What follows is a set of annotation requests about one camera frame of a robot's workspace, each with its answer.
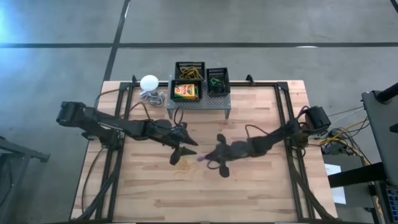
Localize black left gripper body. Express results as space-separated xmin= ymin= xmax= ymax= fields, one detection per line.
xmin=148 ymin=119 xmax=184 ymax=147

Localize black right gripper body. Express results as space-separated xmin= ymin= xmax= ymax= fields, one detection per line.
xmin=216 ymin=141 xmax=252 ymax=162

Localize green yellow crayon box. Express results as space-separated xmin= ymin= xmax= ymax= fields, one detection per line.
xmin=174 ymin=83 xmax=199 ymax=100

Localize black coil keychain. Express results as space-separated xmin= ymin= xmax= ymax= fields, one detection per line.
xmin=213 ymin=83 xmax=228 ymax=95

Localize black slotted plastic basket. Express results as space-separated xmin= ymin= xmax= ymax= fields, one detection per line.
xmin=174 ymin=61 xmax=206 ymax=81
xmin=170 ymin=79 xmax=203 ymax=103
xmin=206 ymin=67 xmax=231 ymax=97

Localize perforated grey metal shelf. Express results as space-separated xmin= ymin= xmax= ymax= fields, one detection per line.
xmin=166 ymin=73 xmax=233 ymax=121

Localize white light bulb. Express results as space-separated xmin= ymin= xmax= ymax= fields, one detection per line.
xmin=139 ymin=74 xmax=160 ymax=93

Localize black power supply box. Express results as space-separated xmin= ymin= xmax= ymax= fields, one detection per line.
xmin=322 ymin=142 xmax=343 ymax=156

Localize white paper sheet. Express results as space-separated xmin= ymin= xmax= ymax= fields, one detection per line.
xmin=324 ymin=163 xmax=347 ymax=205

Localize dark grey low cart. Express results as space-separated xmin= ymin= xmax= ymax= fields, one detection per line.
xmin=323 ymin=154 xmax=388 ymax=224

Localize black metal stand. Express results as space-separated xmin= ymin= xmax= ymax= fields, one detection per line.
xmin=0 ymin=136 xmax=51 ymax=224

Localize grey side table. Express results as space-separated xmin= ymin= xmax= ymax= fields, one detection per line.
xmin=361 ymin=81 xmax=398 ymax=187

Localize blue lit keypad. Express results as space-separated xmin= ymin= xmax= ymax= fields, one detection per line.
xmin=385 ymin=185 xmax=398 ymax=215

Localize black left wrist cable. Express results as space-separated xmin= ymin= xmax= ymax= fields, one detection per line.
xmin=173 ymin=107 xmax=185 ymax=127

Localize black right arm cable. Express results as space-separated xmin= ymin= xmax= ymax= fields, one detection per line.
xmin=244 ymin=124 xmax=280 ymax=139

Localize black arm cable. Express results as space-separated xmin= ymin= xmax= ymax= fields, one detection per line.
xmin=244 ymin=124 xmax=280 ymax=139
xmin=129 ymin=101 xmax=152 ymax=123

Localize white coiled cable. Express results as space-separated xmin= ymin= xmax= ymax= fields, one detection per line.
xmin=138 ymin=89 xmax=167 ymax=108

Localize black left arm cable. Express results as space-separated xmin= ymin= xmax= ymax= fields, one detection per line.
xmin=129 ymin=101 xmax=152 ymax=123

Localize yellow hanging cable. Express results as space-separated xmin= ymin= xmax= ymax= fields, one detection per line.
xmin=318 ymin=119 xmax=373 ymax=166

